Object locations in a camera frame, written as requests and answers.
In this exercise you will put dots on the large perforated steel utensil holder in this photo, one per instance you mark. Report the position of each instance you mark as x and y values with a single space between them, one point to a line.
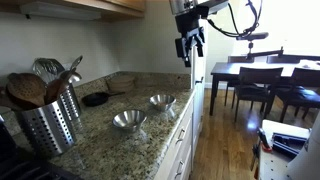
46 130

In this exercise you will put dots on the robot cart table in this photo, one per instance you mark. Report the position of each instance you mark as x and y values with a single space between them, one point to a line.
276 166

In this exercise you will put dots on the steel ladle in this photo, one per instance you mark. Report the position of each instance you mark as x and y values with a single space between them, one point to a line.
75 77

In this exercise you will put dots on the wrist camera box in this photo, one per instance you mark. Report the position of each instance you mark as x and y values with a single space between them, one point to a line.
211 6

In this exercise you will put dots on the white tall cabinet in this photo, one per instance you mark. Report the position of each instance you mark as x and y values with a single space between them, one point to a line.
198 100

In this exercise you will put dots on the wooden upper cabinet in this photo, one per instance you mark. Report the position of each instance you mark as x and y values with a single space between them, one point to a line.
126 5

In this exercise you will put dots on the dark wooden dining table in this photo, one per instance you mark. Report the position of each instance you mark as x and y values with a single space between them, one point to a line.
226 68

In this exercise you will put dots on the black stereo camera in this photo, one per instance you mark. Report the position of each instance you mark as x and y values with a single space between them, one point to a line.
252 36

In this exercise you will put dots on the white paper sheet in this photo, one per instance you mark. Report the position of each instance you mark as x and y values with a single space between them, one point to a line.
310 64

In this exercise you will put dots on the silver bowl holding food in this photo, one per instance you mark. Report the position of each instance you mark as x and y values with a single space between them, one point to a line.
162 99

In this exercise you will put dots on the stainless gas stove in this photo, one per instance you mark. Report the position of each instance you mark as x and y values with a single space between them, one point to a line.
13 163

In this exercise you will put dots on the empty silver bowl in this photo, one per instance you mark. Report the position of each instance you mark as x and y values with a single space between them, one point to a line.
129 119

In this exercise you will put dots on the kitchen base cabinet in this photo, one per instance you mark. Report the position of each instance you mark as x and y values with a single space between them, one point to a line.
181 150

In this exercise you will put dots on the under-cabinet light fixture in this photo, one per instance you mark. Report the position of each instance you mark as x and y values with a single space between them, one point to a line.
60 10

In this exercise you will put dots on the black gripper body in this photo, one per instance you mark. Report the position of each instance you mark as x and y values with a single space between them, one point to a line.
187 25

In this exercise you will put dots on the black tool case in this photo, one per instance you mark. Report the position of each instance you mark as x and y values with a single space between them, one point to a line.
286 143

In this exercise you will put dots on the black red clamp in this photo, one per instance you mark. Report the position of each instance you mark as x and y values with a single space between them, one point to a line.
263 140

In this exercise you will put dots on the small perforated steel utensil holder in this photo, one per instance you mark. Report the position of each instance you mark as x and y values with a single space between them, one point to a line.
70 103

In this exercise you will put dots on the dark dining chair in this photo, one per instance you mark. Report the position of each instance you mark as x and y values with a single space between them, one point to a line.
236 59
256 83
300 93
283 59

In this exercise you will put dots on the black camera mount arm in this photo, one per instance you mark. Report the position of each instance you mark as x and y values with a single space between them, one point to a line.
263 53

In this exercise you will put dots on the black cast iron skillet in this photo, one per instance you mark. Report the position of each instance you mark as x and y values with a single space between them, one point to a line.
95 99

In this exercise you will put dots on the metal spoon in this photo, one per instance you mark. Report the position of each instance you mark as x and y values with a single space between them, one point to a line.
76 62

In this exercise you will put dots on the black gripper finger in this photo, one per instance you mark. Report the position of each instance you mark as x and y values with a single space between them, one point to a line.
181 48
200 45

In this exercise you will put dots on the brown food pieces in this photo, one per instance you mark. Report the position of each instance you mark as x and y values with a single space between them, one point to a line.
162 104

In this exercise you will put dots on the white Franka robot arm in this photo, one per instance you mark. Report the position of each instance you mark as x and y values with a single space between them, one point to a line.
305 163

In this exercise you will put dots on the wooden slotted spoon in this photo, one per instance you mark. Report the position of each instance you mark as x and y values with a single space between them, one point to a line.
26 88

